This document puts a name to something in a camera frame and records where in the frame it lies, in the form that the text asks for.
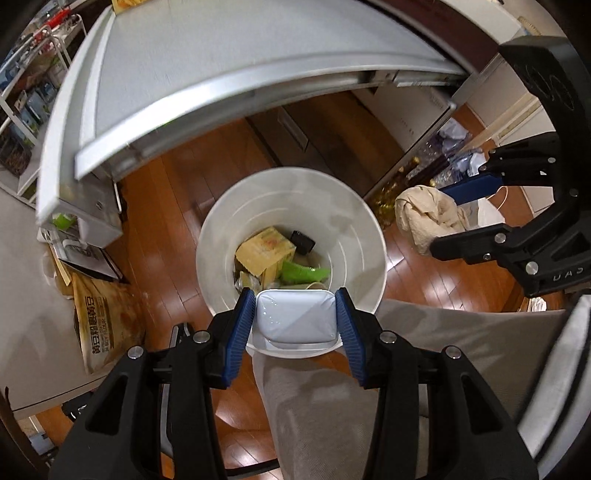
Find green snack packet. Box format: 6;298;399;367
278;261;331;284

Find beige crumpled cloth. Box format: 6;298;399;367
394;185;472;256

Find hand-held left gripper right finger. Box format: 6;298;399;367
335;287;540;480

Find pile of golden packets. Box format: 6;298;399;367
372;157;444;227

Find white trash bin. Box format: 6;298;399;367
195;167;387;358

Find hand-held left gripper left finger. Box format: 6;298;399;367
48;287;257;480

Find small white plastic container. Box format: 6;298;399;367
246;288;345;356

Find yellow instant coffee box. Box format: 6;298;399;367
235;226;297;283

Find white face mask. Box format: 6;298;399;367
475;185;509;227

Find row of blue packets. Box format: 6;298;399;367
0;60;52;176

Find dark magazine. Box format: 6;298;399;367
48;231;125;282

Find red plastic item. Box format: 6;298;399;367
46;12;84;27

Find grey pants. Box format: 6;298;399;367
252;298;568;480

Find white wire rack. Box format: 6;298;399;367
0;18;88;204

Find white drawer unit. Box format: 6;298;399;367
37;185;123;252

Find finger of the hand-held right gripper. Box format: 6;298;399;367
429;217;555;274
438;133;560;205

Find dark brown plastic tray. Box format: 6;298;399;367
290;231;317;254

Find brown flour bag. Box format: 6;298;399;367
71;272;148;376

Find white cabinet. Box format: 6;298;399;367
369;69;462;155

